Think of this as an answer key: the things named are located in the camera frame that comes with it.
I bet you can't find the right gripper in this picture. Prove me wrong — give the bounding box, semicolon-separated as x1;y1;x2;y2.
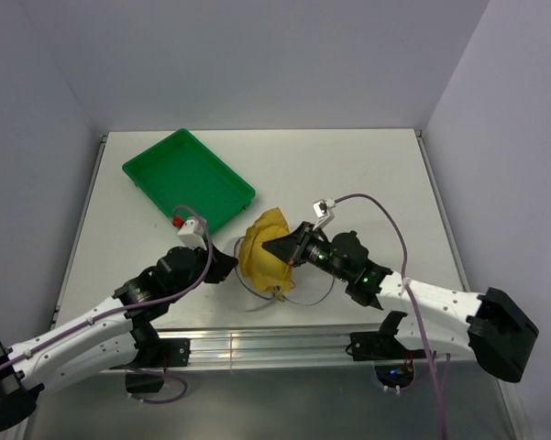
263;221;351;282

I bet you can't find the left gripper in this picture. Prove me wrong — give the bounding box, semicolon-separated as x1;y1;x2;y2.
168;238;237;303

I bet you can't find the yellow bra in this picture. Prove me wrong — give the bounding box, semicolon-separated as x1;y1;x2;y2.
238;207;292;302

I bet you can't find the white mesh laundry bag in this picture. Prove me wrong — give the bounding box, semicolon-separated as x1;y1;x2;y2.
231;236;336;314

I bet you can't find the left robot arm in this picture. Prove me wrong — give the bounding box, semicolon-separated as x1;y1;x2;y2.
0;247;237;432

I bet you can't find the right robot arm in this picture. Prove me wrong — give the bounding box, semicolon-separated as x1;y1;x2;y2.
262;222;539;383

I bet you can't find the green plastic tray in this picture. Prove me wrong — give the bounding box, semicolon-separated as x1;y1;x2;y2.
122;128;256;234

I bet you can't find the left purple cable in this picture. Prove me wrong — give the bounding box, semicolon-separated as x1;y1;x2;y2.
0;204;212;404

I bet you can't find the purple cable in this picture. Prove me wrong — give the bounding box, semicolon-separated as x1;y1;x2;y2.
332;192;453;440
0;204;212;404

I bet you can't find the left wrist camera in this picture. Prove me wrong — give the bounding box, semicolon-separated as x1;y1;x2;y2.
171;215;207;250

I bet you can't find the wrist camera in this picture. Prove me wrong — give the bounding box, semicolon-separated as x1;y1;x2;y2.
313;198;336;229
171;215;207;250

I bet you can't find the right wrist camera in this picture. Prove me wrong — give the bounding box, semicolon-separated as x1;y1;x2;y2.
313;198;336;229

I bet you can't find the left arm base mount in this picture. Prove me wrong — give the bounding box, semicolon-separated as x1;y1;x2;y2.
125;337;191;397

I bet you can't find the aluminium frame rail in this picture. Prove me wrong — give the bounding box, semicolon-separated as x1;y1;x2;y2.
98;320;487;375

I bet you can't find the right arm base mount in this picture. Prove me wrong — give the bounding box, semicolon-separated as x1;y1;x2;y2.
345;332;426;361

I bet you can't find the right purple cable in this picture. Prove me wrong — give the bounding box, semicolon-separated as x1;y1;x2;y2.
332;192;453;440

